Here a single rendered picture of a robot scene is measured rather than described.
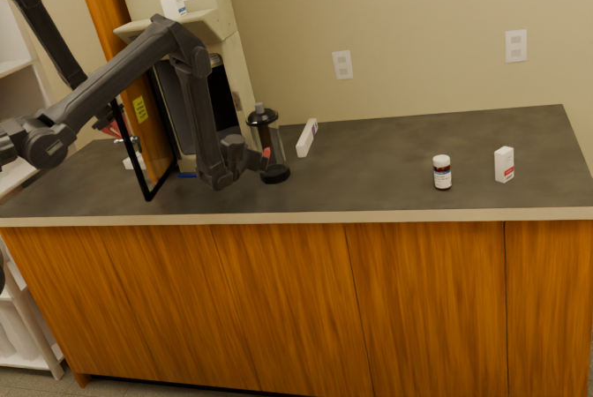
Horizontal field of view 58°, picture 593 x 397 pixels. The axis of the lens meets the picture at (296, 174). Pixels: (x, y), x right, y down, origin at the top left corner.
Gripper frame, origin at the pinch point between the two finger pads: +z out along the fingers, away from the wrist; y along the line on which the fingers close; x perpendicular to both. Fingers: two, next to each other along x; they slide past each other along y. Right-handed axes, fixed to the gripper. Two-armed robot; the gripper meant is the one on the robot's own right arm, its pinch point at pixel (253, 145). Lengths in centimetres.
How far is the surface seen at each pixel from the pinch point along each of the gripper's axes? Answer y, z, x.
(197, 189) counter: 17.6, 4.7, 26.6
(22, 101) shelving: 134, 61, 54
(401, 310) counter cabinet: -61, -8, 35
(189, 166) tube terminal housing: 27.0, 18.2, 27.8
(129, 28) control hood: 48, 5, -22
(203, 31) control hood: 25.4, 9.2, -27.0
